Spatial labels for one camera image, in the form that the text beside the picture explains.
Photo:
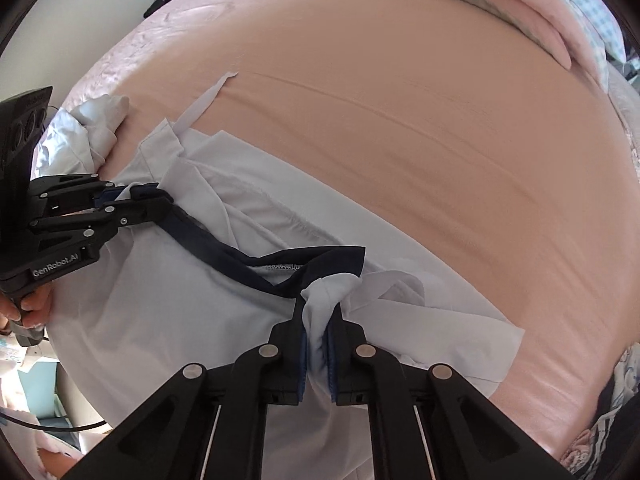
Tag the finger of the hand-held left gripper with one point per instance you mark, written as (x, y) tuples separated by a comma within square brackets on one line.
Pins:
[(75, 192), (125, 212)]

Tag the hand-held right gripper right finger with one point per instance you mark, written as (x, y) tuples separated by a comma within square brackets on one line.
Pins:
[(332, 360)]

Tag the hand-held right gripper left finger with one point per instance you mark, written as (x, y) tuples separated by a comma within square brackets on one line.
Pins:
[(300, 360)]

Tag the white T-shirt navy trim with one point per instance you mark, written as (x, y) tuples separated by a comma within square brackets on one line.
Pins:
[(150, 310)]

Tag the person's left hand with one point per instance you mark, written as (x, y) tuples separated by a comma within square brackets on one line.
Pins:
[(30, 307)]

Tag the crumpled white shirt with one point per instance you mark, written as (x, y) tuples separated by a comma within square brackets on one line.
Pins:
[(70, 135)]

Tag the person's printed pyjamas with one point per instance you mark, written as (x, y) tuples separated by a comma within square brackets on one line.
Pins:
[(10, 355)]

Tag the navy white patterned cloth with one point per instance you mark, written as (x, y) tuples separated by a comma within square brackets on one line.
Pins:
[(620, 385)]

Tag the pink dotted pillow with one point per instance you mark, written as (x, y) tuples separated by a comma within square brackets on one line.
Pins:
[(627, 120)]

